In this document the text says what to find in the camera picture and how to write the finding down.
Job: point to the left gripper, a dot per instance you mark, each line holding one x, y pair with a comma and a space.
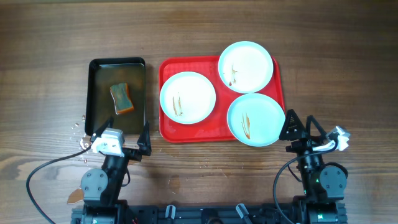
145, 145

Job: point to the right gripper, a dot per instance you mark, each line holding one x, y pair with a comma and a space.
301, 133

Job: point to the orange green sponge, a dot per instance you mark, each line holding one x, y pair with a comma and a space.
122, 101

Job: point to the white plate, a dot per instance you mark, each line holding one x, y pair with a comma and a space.
245, 67
255, 119
187, 97

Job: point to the white plate top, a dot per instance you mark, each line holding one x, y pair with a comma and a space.
245, 67

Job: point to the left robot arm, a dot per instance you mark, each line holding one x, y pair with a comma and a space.
101, 187

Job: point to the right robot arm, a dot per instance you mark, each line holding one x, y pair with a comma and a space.
323, 183

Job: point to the black water tray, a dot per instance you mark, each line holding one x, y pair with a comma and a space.
103, 73

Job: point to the red serving tray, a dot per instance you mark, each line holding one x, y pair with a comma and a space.
214, 127

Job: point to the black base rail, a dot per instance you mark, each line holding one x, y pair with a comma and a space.
265, 213

